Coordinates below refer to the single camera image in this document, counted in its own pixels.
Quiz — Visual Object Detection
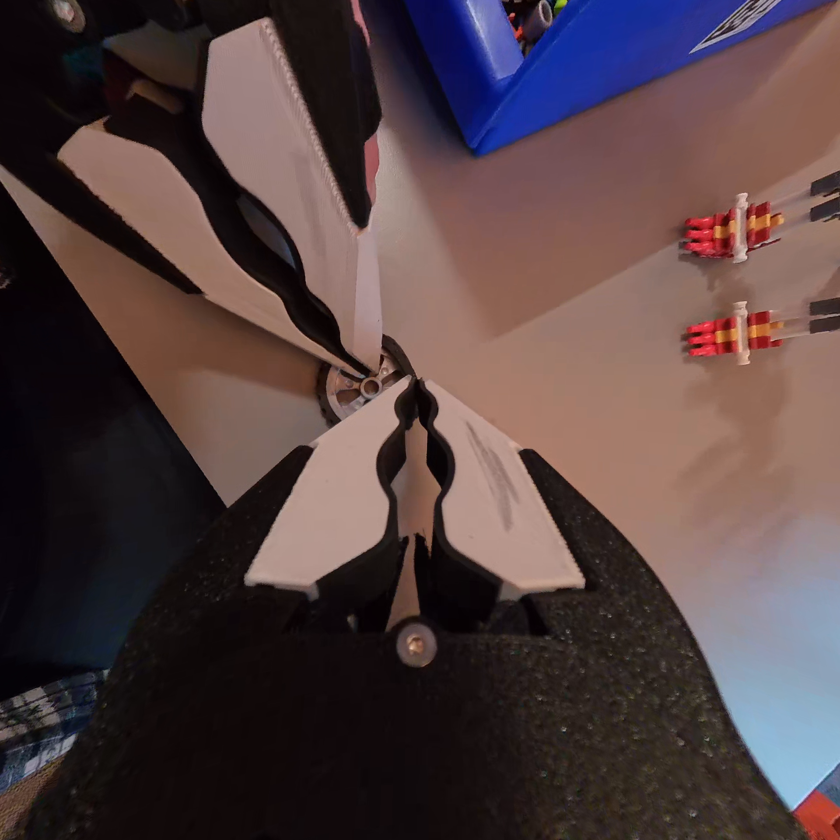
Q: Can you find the colourful construction toy model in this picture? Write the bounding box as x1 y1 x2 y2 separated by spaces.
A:
771 169 840 342

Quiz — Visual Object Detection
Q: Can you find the blue plastic parts bin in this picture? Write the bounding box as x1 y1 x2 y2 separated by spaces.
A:
403 0 840 157

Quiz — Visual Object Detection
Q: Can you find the person's left hand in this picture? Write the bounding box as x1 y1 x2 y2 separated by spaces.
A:
363 128 383 201

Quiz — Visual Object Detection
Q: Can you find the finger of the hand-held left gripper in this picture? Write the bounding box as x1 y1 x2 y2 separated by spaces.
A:
56 88 374 378
200 16 385 370

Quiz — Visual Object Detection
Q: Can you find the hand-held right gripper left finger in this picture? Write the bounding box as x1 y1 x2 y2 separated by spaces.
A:
245 375 420 634

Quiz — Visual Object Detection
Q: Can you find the orange plastic bin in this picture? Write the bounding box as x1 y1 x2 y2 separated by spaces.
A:
792 787 840 840

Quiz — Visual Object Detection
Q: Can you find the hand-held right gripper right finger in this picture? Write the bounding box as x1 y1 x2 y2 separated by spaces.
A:
413 379 587 634

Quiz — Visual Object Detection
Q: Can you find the pile of colourful toy pieces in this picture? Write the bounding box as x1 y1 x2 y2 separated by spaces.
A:
502 0 572 53

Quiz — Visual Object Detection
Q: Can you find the grey toy wheel hub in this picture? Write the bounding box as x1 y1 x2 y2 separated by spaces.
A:
328 357 401 417

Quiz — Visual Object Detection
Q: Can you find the black rubber toy tyre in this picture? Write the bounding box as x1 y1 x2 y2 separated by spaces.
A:
318 333 416 431

